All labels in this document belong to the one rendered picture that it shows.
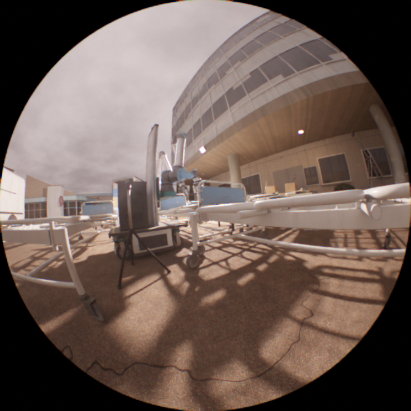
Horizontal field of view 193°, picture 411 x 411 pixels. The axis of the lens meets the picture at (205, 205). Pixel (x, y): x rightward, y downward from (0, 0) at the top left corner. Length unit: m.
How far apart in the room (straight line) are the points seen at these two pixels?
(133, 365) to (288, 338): 0.54
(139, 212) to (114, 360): 1.26
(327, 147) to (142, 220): 7.43
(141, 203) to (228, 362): 1.39
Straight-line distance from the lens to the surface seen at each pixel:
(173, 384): 0.51
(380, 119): 6.14
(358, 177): 7.12
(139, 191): 1.39
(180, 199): 3.28
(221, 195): 1.39
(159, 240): 1.37
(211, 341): 0.55
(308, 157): 7.15
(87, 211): 2.70
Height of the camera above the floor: 0.49
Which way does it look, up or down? 1 degrees up
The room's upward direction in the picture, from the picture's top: 5 degrees counter-clockwise
